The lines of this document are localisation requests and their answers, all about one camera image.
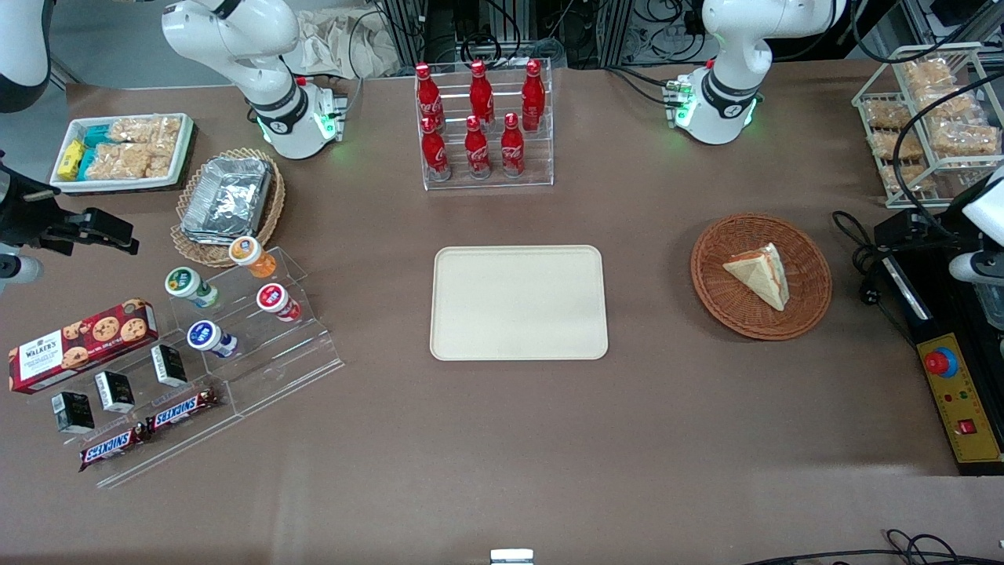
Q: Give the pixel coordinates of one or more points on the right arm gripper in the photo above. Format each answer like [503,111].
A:
[22,212]

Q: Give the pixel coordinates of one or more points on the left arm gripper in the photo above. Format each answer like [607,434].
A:
[919,227]

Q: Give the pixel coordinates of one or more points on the triangle sandwich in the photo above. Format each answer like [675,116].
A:
[761,275]

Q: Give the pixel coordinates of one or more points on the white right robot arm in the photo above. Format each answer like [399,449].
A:
[259,71]

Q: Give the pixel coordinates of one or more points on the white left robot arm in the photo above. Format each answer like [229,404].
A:
[729,71]

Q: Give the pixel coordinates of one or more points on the white rectangular snack tray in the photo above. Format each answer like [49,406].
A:
[94,185]

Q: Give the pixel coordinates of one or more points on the brown round wicker basket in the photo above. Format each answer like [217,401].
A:
[808,267]

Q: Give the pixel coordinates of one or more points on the light tan wicker basket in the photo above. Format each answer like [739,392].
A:
[271,212]

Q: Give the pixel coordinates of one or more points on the beige plastic serving tray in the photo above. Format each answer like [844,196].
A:
[518,302]

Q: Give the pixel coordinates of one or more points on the rice cracker snack pack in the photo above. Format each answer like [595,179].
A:
[951,108]
[922,176]
[965,140]
[890,145]
[125,161]
[882,114]
[145,129]
[927,74]

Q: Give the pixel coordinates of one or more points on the teal snack pack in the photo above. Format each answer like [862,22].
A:
[98,136]
[86,163]

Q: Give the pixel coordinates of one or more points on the small yellow snack box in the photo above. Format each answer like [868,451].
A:
[71,159]

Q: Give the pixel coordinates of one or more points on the clear plastic container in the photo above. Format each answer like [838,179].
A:
[992,306]

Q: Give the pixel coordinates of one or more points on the red Walkers cookie box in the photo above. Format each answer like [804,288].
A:
[82,345]

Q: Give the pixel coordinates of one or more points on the green gum jar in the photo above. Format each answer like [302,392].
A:
[187,284]

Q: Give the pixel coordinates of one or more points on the red emergency stop button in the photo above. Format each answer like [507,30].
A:
[940,362]

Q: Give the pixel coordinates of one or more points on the silver foil food container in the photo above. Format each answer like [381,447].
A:
[227,196]

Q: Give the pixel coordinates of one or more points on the small black carton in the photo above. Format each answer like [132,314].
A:
[73,413]
[169,365]
[114,392]

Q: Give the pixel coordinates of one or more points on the blue gum jar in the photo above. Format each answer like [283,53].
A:
[205,337]

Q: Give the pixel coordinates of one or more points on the orange gum jar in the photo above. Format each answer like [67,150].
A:
[249,255]

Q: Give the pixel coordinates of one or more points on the yellow control box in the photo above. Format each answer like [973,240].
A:
[969,408]

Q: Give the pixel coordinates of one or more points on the red gum jar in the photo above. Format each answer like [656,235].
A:
[273,300]

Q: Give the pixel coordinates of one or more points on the Snickers chocolate bar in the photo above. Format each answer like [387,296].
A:
[111,447]
[180,410]

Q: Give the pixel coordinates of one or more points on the clear acrylic stepped stand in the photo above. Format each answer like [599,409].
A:
[180,447]
[302,357]

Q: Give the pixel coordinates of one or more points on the crumpled beige cloth bag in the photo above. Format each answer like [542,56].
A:
[329,47]

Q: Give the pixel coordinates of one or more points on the red cola bottle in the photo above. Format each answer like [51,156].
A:
[428,98]
[477,151]
[481,94]
[435,153]
[533,98]
[512,149]

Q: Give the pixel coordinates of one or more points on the clear acrylic bottle rack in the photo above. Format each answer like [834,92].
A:
[502,185]

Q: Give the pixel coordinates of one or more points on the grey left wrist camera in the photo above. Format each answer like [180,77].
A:
[976,267]

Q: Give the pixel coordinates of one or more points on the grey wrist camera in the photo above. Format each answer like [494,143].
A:
[976,267]
[17,269]

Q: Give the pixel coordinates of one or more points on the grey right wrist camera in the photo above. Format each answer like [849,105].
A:
[17,269]

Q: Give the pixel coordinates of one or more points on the aluminium profile equipment frame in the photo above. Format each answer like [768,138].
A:
[412,31]

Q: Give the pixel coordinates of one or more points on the small white bracket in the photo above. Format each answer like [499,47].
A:
[511,557]

